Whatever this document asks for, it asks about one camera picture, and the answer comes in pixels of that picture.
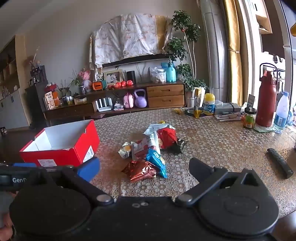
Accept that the photo frame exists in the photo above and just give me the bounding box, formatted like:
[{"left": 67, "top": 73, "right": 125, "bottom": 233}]
[{"left": 103, "top": 69, "right": 124, "bottom": 85}]

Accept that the white and red snack packet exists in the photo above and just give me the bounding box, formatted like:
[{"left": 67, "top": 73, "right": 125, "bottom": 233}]
[{"left": 131, "top": 133, "right": 160, "bottom": 161}]

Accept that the clear plastic bag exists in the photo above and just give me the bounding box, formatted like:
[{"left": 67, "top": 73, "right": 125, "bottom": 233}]
[{"left": 149, "top": 66, "right": 167, "bottom": 83}]

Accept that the red foil snack packet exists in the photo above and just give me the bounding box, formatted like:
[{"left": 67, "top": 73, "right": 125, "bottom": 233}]
[{"left": 121, "top": 160, "right": 160, "bottom": 183}]

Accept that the clear glass cup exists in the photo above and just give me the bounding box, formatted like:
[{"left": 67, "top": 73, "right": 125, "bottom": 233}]
[{"left": 186, "top": 97, "right": 200, "bottom": 114}]

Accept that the silver packet with yellow print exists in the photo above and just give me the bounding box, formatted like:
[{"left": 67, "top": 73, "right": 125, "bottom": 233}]
[{"left": 118, "top": 142, "right": 135, "bottom": 159}]

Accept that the white bottle with yellow lid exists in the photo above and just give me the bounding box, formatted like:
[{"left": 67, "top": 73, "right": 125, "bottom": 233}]
[{"left": 203, "top": 93, "right": 216, "bottom": 115}]

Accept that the wall cabinet unit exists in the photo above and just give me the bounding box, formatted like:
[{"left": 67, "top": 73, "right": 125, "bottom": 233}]
[{"left": 0, "top": 34, "right": 29, "bottom": 131}]

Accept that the tall green potted tree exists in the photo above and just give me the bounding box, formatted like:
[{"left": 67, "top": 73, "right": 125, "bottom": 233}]
[{"left": 166, "top": 10, "right": 209, "bottom": 93}]

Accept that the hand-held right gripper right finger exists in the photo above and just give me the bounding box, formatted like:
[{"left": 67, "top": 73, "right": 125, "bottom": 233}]
[{"left": 175, "top": 158, "right": 264, "bottom": 207}]

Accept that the silver white snack packet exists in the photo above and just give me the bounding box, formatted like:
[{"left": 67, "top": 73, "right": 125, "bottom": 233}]
[{"left": 143, "top": 123, "right": 176, "bottom": 141}]

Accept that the white router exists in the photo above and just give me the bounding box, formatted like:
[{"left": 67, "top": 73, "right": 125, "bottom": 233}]
[{"left": 95, "top": 97, "right": 114, "bottom": 112}]

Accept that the orange and green radio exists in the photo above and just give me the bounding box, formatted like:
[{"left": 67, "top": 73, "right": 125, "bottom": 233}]
[{"left": 92, "top": 80, "right": 107, "bottom": 90}]

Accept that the yellow curtain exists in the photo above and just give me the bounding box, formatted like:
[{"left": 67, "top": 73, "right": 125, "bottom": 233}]
[{"left": 223, "top": 0, "right": 244, "bottom": 106}]

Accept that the black speaker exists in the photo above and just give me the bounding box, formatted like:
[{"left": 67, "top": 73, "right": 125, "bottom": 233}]
[{"left": 126, "top": 70, "right": 137, "bottom": 84}]

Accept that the wooden television cabinet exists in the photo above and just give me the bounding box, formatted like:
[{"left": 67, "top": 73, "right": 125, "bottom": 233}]
[{"left": 43, "top": 79, "right": 187, "bottom": 121}]

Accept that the plant in striped pot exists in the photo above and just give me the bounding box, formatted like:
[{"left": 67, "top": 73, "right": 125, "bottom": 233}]
[{"left": 69, "top": 70, "right": 87, "bottom": 95}]

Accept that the pink plush doll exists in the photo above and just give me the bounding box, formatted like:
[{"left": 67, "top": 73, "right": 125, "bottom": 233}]
[{"left": 79, "top": 69, "right": 92, "bottom": 90}]

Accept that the red cardboard box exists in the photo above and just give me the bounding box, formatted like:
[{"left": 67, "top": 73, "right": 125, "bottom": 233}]
[{"left": 19, "top": 119, "right": 101, "bottom": 168}]

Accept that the black small fridge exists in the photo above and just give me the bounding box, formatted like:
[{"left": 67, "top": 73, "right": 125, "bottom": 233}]
[{"left": 25, "top": 83, "right": 48, "bottom": 131}]

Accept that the black coffee machine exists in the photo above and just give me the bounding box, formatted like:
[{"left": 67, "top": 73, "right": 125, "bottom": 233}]
[{"left": 30, "top": 65, "right": 47, "bottom": 84}]

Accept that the purple kettlebell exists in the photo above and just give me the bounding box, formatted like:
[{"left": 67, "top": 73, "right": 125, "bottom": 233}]
[{"left": 133, "top": 89, "right": 148, "bottom": 108}]

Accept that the orange and white snack box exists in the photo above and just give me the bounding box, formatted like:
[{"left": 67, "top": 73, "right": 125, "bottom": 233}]
[{"left": 44, "top": 90, "right": 61, "bottom": 110}]

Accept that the cloth covered television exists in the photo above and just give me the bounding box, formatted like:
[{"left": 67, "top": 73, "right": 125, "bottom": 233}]
[{"left": 89, "top": 14, "right": 173, "bottom": 68}]

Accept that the grey flat box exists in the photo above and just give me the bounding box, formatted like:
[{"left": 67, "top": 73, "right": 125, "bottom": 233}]
[{"left": 215, "top": 102, "right": 241, "bottom": 116}]

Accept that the small green potted plant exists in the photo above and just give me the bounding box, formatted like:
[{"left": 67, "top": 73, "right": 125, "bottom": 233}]
[{"left": 57, "top": 79, "right": 73, "bottom": 98}]

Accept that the white planter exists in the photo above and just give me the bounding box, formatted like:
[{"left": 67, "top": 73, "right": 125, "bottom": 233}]
[{"left": 192, "top": 86, "right": 206, "bottom": 103}]

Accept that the black remote control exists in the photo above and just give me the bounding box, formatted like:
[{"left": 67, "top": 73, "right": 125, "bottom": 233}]
[{"left": 267, "top": 148, "right": 294, "bottom": 179}]

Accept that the pink small bag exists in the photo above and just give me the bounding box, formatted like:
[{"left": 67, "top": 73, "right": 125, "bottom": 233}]
[{"left": 123, "top": 93, "right": 135, "bottom": 109}]

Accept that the red thermos bottle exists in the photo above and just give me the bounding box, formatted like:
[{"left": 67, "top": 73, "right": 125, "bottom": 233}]
[{"left": 255, "top": 64, "right": 279, "bottom": 128}]

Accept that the glass jar with black lid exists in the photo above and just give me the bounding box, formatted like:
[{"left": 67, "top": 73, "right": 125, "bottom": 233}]
[{"left": 243, "top": 108, "right": 257, "bottom": 129}]

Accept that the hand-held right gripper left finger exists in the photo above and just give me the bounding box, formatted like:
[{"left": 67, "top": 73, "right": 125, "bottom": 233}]
[{"left": 35, "top": 158, "right": 114, "bottom": 207}]

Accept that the white standing air conditioner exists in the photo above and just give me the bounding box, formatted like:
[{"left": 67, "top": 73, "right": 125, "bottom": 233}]
[{"left": 200, "top": 0, "right": 230, "bottom": 103}]

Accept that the clear plastic water bottle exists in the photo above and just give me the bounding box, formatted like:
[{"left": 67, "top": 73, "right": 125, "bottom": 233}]
[{"left": 274, "top": 91, "right": 290, "bottom": 134}]

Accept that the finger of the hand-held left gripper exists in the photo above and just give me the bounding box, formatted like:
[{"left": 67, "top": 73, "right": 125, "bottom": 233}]
[{"left": 13, "top": 162, "right": 37, "bottom": 168}]

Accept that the patterned tablecloth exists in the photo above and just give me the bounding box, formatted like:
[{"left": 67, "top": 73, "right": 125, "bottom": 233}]
[{"left": 92, "top": 108, "right": 296, "bottom": 218}]

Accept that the dark snack packet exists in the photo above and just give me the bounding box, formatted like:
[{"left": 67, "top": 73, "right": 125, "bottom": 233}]
[{"left": 176, "top": 138, "right": 189, "bottom": 154}]

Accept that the blue snack packet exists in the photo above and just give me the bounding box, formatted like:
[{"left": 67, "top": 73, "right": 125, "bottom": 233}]
[{"left": 145, "top": 148, "right": 168, "bottom": 179}]

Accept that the teal spray bottle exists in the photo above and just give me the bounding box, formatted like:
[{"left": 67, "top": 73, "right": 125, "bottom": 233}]
[{"left": 166, "top": 60, "right": 177, "bottom": 82}]

